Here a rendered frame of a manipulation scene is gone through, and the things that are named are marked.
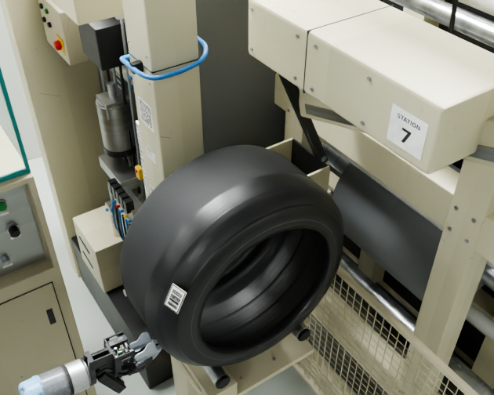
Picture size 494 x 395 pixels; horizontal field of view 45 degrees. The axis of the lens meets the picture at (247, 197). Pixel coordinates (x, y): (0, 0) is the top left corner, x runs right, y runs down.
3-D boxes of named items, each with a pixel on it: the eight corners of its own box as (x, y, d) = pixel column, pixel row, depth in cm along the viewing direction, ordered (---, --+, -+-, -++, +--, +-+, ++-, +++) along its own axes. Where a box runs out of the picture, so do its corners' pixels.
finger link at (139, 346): (164, 330, 153) (131, 344, 149) (163, 345, 157) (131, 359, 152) (158, 322, 155) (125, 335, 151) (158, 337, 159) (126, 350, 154)
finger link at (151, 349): (169, 338, 151) (136, 353, 147) (168, 353, 155) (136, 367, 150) (164, 330, 153) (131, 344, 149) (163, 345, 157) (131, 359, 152)
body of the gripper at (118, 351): (138, 349, 145) (91, 370, 139) (138, 372, 150) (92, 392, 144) (125, 328, 150) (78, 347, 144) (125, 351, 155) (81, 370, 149)
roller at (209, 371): (163, 293, 181) (172, 296, 185) (154, 304, 182) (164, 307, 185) (223, 376, 159) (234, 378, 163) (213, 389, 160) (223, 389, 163)
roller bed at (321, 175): (255, 219, 212) (256, 151, 193) (288, 204, 218) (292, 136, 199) (288, 251, 199) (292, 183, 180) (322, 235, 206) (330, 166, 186)
